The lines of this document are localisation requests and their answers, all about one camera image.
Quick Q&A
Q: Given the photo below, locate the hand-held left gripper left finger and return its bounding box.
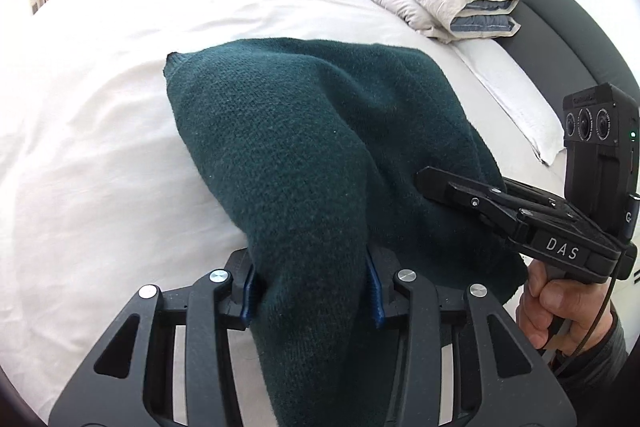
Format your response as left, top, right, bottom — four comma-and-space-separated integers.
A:
48, 248, 266, 427

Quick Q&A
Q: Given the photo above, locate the person's right forearm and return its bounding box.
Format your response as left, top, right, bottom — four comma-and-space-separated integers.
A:
542, 304, 635, 408

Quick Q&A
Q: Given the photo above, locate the dark green knit sweater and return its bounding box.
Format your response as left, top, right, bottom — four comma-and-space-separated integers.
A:
164, 37, 529, 427

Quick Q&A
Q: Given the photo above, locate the dark grey headboard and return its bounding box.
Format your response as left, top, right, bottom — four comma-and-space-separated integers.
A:
447, 0, 640, 110

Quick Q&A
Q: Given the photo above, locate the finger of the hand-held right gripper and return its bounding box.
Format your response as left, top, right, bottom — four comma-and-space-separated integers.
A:
415, 166, 531, 240

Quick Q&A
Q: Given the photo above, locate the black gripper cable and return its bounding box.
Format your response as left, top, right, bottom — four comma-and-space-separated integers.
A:
547, 252, 633, 375

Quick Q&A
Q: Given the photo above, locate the white bed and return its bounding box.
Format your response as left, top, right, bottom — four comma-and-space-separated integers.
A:
0, 0, 568, 423

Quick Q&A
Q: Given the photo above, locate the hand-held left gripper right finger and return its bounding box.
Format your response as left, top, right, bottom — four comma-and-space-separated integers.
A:
365, 248, 578, 427

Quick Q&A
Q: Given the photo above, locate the person's right hand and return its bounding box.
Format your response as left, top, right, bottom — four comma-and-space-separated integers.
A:
516, 263, 617, 350

